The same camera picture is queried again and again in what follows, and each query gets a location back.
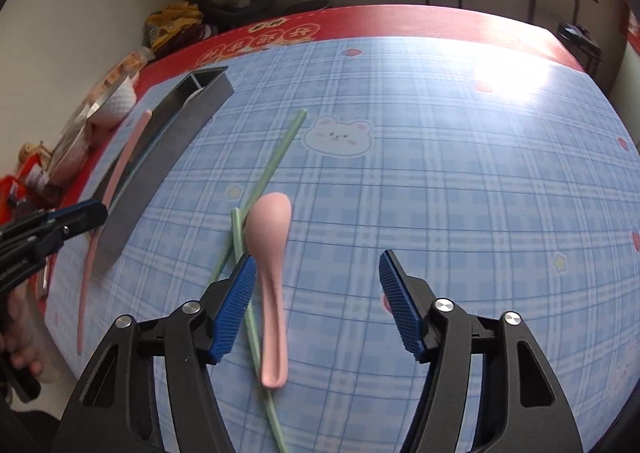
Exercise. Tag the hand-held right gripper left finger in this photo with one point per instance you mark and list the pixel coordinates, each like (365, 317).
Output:
(232, 313)

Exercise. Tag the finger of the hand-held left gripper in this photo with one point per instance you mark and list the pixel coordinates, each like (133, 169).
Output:
(50, 240)
(82, 215)

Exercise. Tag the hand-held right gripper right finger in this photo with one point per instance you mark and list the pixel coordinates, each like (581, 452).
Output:
(400, 308)

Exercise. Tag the pink chopstick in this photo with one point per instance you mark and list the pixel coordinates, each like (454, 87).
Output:
(127, 155)

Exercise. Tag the green chopstick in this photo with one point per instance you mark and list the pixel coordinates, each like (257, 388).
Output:
(279, 153)
(240, 235)

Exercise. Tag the pink spoon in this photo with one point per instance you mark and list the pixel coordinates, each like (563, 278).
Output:
(267, 233)

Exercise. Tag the metal utensil tray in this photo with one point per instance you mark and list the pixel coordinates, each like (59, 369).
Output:
(165, 153)

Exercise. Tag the person's left hand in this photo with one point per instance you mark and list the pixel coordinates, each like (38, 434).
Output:
(25, 328)

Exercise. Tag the plastic-wrapped bowl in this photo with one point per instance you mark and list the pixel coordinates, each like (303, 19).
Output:
(72, 153)

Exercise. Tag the red snack packets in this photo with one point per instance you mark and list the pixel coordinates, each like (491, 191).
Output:
(25, 178)

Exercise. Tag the white bowl of soup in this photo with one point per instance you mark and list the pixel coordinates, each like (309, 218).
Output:
(117, 105)

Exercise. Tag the blue plaid table mat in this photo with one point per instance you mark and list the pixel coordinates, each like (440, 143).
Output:
(425, 158)

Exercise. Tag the orange tissue packet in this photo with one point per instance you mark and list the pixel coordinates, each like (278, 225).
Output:
(125, 65)

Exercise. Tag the yellow clothing pile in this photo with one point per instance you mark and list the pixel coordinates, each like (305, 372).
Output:
(172, 23)

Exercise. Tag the black side table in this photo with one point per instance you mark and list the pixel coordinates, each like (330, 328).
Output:
(577, 40)

